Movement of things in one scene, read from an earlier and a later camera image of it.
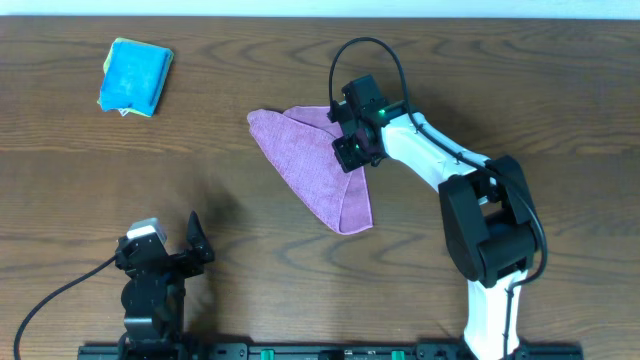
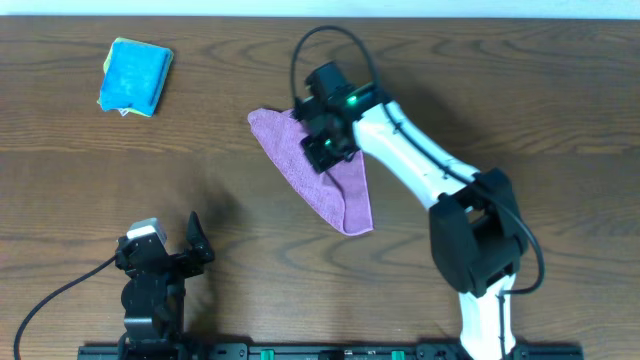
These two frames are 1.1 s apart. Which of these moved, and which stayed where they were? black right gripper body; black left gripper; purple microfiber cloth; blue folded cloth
Moved: black right gripper body
Stayed: black left gripper; blue folded cloth; purple microfiber cloth
